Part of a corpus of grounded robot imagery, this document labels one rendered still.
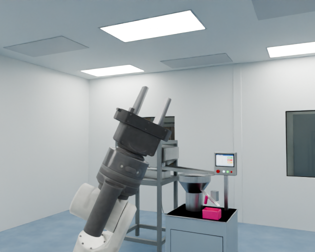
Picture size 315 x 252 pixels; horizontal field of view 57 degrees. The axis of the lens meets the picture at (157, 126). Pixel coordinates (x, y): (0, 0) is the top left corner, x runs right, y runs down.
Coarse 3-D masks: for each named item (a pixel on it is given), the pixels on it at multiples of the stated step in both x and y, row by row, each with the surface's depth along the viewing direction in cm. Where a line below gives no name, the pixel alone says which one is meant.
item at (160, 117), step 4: (164, 100) 61; (168, 100) 60; (164, 104) 60; (168, 104) 60; (160, 108) 61; (164, 108) 59; (160, 112) 60; (164, 112) 59; (156, 116) 61; (160, 116) 59; (164, 116) 59; (156, 120) 60; (160, 120) 59; (160, 124) 59
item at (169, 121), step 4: (168, 116) 605; (172, 116) 601; (152, 120) 621; (164, 120) 609; (168, 120) 605; (172, 120) 601; (164, 124) 609; (168, 124) 605; (172, 124) 601; (168, 128) 604; (172, 128) 600; (172, 132) 600; (172, 136) 600; (168, 144) 603; (172, 144) 599; (172, 164) 598
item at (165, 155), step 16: (160, 144) 380; (176, 144) 431; (160, 160) 379; (176, 160) 430; (144, 176) 409; (160, 176) 379; (176, 176) 424; (160, 192) 378; (176, 192) 428; (160, 208) 377; (144, 224) 452; (160, 224) 376; (128, 240) 394; (144, 240) 384; (160, 240) 376
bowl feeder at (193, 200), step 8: (184, 176) 304; (192, 176) 335; (200, 176) 332; (208, 176) 306; (184, 184) 306; (192, 184) 301; (200, 184) 301; (192, 192) 307; (200, 192) 309; (216, 192) 297; (192, 200) 307; (200, 200) 309; (216, 200) 297; (192, 208) 307; (200, 208) 309
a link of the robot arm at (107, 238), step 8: (128, 208) 57; (120, 216) 55; (128, 216) 55; (120, 224) 55; (128, 224) 55; (80, 232) 61; (104, 232) 63; (120, 232) 55; (80, 240) 59; (88, 240) 60; (96, 240) 61; (104, 240) 62; (112, 240) 56; (120, 240) 56; (80, 248) 58; (88, 248) 58; (96, 248) 58; (104, 248) 57; (112, 248) 57
